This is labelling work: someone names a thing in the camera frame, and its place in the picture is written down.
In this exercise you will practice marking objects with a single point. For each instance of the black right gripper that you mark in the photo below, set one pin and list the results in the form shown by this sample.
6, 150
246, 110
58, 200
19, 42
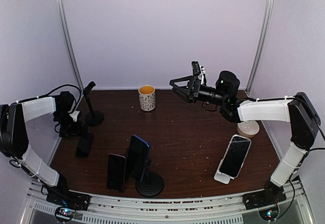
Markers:
192, 83

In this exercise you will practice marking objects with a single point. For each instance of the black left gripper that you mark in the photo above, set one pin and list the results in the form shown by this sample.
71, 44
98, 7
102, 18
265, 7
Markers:
76, 131

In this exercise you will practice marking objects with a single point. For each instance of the black smartphone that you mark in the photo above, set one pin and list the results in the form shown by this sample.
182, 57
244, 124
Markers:
84, 146

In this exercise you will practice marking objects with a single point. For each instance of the pink-edged dark smartphone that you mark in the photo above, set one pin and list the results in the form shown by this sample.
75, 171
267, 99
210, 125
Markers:
116, 172

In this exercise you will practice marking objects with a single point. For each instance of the blue smartphone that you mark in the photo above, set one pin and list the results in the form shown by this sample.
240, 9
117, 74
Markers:
137, 155

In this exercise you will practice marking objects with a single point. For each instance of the black front phone stand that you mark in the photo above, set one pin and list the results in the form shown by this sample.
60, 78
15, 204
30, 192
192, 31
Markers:
152, 183

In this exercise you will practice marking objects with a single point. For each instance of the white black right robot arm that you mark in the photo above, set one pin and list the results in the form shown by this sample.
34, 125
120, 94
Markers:
296, 110

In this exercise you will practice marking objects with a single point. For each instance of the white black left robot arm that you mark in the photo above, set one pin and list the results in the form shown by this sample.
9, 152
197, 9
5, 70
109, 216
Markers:
16, 145

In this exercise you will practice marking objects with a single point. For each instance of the black round-base phone stand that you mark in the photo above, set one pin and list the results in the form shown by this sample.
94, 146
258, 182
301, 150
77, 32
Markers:
93, 117

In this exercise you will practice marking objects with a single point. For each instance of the white phone stand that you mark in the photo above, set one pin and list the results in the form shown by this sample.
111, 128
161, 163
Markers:
224, 175

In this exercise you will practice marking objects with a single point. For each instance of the white floral mug yellow inside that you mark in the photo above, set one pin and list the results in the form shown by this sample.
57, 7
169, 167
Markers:
147, 98

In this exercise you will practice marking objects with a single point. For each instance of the white ceramic bowl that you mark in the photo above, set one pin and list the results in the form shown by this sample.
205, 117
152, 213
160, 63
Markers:
248, 129

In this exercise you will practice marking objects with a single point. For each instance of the white-cased smartphone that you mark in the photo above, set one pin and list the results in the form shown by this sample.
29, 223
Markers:
235, 155

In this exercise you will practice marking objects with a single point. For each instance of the left controller circuit board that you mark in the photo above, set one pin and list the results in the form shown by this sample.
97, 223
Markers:
64, 214

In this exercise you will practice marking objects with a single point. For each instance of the controller circuit board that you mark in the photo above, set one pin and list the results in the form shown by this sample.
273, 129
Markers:
268, 214
64, 214

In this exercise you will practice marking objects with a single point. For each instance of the right controller circuit board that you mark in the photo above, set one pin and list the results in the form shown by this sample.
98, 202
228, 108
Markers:
268, 214

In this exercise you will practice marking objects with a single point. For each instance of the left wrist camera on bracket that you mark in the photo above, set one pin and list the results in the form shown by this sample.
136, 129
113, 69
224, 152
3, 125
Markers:
75, 115

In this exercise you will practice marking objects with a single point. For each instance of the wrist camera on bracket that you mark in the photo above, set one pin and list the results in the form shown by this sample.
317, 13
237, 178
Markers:
199, 72
75, 115

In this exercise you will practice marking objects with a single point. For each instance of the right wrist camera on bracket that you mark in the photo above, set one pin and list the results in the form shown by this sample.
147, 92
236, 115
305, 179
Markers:
199, 72

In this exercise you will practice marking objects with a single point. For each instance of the aluminium front rail frame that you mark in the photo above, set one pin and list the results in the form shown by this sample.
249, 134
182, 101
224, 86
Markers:
217, 209

